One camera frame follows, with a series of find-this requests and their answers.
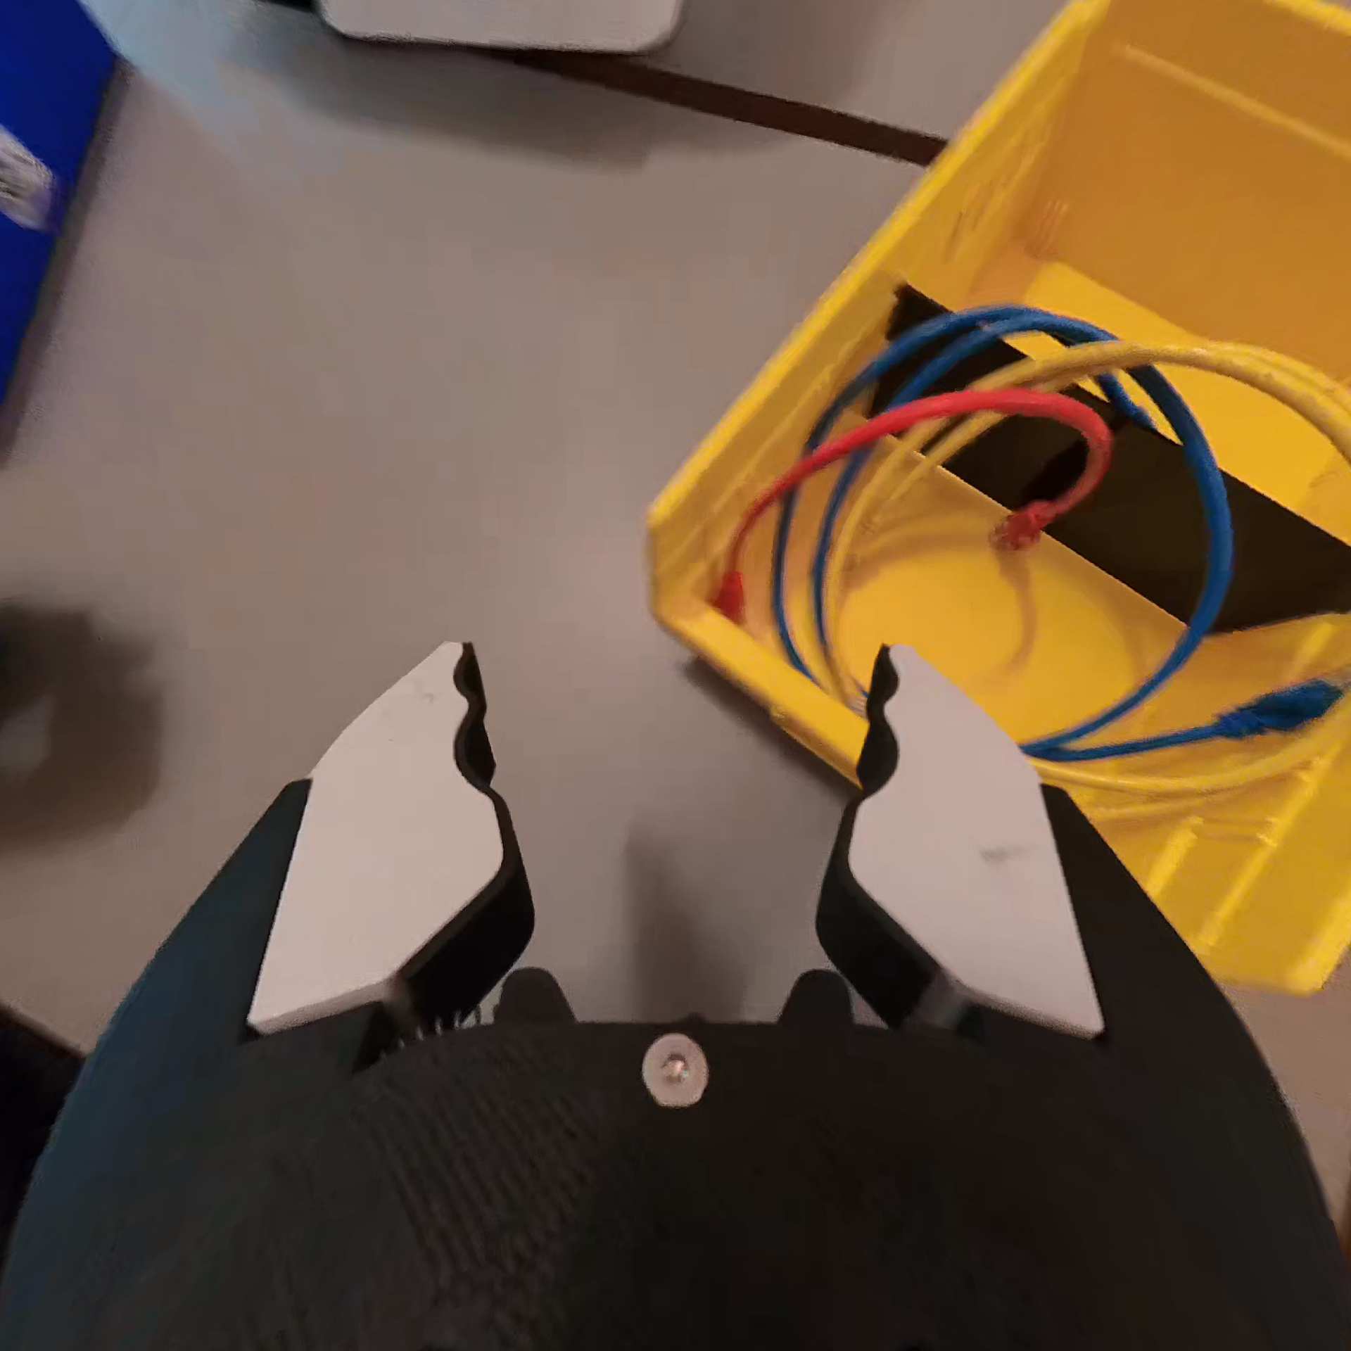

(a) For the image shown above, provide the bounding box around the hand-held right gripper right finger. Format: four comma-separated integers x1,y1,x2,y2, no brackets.
817,643,1104,1042

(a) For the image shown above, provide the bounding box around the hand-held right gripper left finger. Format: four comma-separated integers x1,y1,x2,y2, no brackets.
248,641,532,1036

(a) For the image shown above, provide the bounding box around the blue network cable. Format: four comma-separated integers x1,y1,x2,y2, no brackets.
773,306,1348,764

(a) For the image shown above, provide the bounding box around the red network cable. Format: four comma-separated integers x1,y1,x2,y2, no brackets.
713,388,1116,626

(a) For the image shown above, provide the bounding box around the yellow network cable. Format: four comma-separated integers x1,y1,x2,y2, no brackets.
823,342,1351,798

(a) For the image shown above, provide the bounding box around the yellow plastic bin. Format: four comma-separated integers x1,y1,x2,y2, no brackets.
647,0,1351,999

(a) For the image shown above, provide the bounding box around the blue plastic bin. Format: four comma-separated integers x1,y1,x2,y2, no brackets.
0,0,119,404

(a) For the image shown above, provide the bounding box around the grey desk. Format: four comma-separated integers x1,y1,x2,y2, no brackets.
103,0,1072,142
0,48,1351,1212

